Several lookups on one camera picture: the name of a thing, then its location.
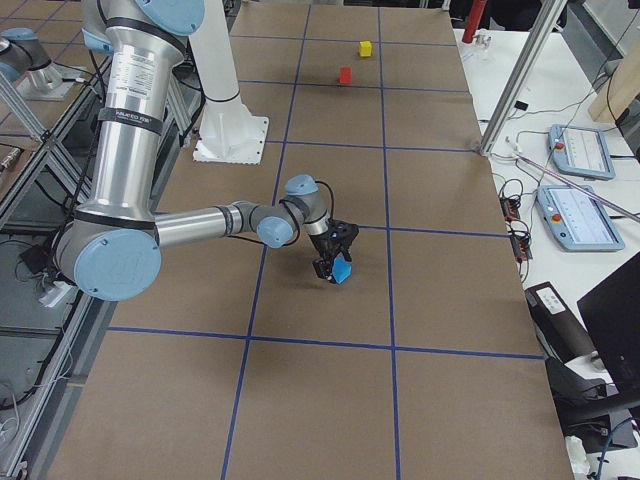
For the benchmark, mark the black monitor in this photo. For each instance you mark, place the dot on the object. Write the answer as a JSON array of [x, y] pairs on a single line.
[[610, 312]]

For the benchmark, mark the orange circuit board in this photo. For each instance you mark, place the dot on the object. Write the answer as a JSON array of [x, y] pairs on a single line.
[[510, 208]]

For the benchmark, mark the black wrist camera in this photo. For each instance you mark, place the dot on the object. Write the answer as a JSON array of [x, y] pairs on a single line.
[[343, 232]]

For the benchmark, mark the blue block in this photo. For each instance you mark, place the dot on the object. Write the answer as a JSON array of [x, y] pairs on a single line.
[[341, 270]]

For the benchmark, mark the red block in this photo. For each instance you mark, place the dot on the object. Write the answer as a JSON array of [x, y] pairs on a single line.
[[345, 76]]

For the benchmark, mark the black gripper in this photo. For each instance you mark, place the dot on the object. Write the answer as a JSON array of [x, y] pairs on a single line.
[[323, 248]]

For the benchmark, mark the white power strip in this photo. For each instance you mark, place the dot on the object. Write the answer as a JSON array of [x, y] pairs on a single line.
[[54, 294]]

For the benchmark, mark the teach pendant tablet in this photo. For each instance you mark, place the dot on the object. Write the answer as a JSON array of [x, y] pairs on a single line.
[[577, 222], [580, 151]]

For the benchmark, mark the lower teach pendant tablet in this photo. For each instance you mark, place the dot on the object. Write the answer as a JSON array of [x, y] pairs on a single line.
[[577, 222]]

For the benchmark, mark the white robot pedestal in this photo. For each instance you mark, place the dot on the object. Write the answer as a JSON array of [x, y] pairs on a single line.
[[228, 132]]

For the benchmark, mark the yellow block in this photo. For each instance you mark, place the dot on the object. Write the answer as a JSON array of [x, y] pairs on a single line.
[[365, 49]]

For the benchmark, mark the small black square pad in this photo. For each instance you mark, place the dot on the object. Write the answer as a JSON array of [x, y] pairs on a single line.
[[521, 105]]

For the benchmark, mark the upper teach pendant tablet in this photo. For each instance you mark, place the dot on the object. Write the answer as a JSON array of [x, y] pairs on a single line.
[[580, 151]]

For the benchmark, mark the red cylinder bottle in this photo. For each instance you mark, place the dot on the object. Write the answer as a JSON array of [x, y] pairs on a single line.
[[473, 20]]

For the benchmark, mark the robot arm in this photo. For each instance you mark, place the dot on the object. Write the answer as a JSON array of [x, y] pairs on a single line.
[[112, 249]]

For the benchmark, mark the aluminium frame post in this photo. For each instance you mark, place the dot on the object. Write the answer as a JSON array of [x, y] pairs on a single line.
[[542, 27]]

